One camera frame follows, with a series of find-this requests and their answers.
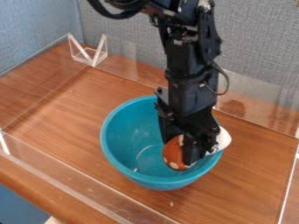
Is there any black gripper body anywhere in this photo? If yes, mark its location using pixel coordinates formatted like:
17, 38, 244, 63
155, 73, 220, 137

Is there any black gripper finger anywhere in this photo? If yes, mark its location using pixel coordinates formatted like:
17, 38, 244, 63
159, 114, 183, 144
181, 128, 220, 166

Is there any red and white toy mushroom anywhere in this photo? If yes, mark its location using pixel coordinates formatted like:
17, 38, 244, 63
163, 127, 232, 171

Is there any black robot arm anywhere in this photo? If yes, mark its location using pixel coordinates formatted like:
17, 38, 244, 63
88, 0, 221, 168

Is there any blue plastic bowl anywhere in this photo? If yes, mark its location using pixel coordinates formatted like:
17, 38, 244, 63
99, 94, 223, 191

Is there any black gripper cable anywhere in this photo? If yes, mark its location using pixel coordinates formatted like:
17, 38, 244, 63
200, 62, 231, 97

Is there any clear acrylic corner bracket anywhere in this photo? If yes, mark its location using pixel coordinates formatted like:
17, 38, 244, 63
67, 33, 108, 67

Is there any clear acrylic barrier wall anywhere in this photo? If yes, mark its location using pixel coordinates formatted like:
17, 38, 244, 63
0, 39, 299, 224

